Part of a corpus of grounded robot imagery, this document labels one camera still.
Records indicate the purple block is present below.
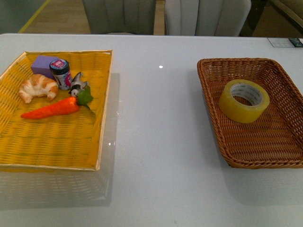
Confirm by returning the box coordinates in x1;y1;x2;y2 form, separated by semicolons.
31;55;59;80

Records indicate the grey toy animal figure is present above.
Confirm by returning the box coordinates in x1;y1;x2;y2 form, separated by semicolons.
69;72;89;97

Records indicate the toy carrot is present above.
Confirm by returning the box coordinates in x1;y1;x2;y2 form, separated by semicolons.
20;87;94;120

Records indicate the brown wicker basket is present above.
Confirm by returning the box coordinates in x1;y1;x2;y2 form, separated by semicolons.
197;58;303;169

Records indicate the right grey upholstered chair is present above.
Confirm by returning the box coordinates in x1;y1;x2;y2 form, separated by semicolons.
165;0;251;37

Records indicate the yellow woven basket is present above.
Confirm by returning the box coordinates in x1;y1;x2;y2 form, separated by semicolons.
0;50;113;172

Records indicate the small dark jar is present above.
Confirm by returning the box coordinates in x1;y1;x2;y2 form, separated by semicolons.
49;59;72;90

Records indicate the label sticker on table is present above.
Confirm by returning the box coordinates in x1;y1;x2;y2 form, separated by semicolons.
267;38;303;48

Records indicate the left grey upholstered chair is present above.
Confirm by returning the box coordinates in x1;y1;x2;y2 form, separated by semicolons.
82;0;156;35

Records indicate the yellow tape roll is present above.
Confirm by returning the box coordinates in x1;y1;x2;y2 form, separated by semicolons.
218;79;270;123

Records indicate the toy croissant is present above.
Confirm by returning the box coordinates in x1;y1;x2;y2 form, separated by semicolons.
18;74;59;104

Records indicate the grey upholstered chair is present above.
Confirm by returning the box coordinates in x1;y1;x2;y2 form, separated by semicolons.
82;0;156;35
165;0;251;37

